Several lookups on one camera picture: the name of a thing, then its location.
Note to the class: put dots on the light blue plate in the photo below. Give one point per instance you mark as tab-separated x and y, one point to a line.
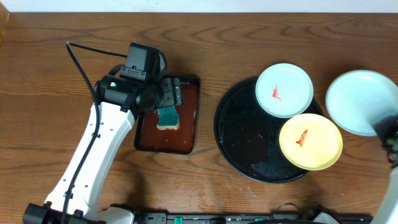
359	99
284	90

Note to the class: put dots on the round black tray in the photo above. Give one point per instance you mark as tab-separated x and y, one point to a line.
248	137

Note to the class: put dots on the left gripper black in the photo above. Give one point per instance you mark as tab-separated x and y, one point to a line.
173	88

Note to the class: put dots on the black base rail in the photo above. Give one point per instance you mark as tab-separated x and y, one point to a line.
284	213

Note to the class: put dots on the black rectangular water tray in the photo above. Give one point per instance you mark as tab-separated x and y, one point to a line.
177	141

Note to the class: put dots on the green yellow sponge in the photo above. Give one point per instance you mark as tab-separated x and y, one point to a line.
168	118

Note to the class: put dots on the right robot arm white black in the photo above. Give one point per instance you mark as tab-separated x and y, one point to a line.
386	131

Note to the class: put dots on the yellow plate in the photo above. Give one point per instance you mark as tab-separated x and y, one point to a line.
311	141

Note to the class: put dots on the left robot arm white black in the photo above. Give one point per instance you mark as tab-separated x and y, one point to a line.
118	101

